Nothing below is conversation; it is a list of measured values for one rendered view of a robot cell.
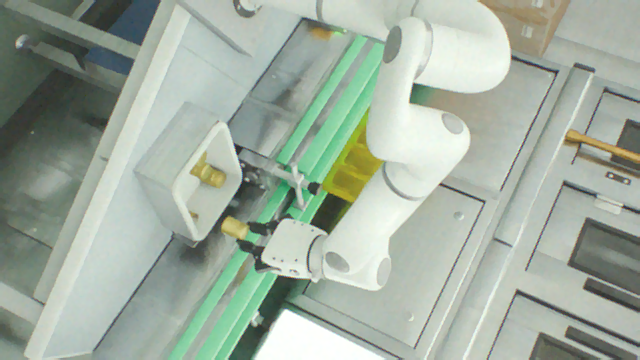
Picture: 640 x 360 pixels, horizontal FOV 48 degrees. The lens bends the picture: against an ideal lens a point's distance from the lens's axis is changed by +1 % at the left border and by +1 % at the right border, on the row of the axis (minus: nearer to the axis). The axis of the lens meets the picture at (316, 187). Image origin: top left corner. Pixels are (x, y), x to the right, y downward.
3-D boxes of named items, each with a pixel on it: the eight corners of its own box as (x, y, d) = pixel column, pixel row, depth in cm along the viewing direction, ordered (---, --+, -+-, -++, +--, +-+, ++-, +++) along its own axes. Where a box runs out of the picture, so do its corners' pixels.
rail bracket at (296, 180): (270, 198, 158) (320, 221, 154) (259, 157, 143) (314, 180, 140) (276, 188, 159) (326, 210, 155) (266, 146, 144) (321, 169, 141)
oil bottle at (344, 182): (294, 178, 168) (376, 214, 162) (291, 166, 163) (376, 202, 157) (305, 160, 170) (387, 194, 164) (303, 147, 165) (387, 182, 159)
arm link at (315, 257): (326, 292, 130) (313, 288, 132) (347, 252, 134) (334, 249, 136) (313, 270, 125) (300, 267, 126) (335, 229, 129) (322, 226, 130)
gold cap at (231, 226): (219, 227, 138) (239, 236, 137) (229, 212, 139) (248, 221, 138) (222, 235, 141) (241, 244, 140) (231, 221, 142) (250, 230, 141)
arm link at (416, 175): (420, 119, 118) (337, 101, 112) (493, 25, 102) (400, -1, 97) (438, 201, 108) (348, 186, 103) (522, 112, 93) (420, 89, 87)
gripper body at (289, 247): (318, 289, 131) (268, 275, 137) (341, 244, 136) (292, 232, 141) (304, 268, 126) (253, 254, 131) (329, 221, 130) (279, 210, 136)
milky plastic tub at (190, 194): (164, 229, 148) (200, 246, 145) (133, 171, 128) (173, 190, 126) (210, 164, 155) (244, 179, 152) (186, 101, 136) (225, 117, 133)
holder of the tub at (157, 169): (170, 238, 152) (200, 253, 150) (132, 169, 129) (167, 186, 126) (213, 176, 160) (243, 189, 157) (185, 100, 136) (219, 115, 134)
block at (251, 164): (241, 182, 158) (268, 195, 156) (234, 159, 150) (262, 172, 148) (249, 170, 160) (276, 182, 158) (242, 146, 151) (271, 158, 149)
